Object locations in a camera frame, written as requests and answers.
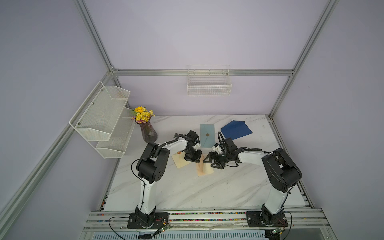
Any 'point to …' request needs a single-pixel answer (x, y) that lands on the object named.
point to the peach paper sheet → (200, 166)
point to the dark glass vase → (149, 133)
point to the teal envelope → (207, 135)
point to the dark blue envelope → (235, 129)
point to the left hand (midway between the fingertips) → (198, 162)
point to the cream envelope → (179, 159)
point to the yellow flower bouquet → (141, 115)
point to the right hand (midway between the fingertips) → (208, 164)
